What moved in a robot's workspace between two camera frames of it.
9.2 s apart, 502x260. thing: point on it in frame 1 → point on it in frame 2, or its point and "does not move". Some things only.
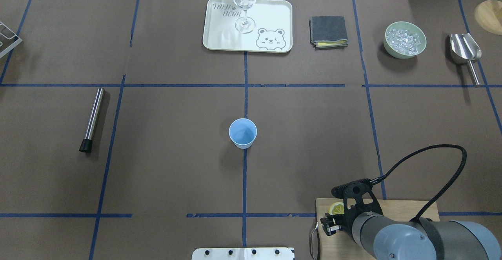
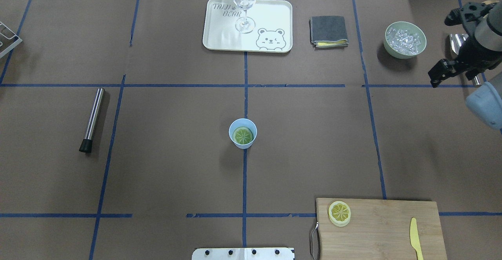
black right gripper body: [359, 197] → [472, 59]
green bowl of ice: [404, 40] does not move
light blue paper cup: [242, 132] does not move
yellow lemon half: [337, 208] → [242, 135]
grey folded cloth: [328, 32] does not move
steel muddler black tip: [86, 145] does not move
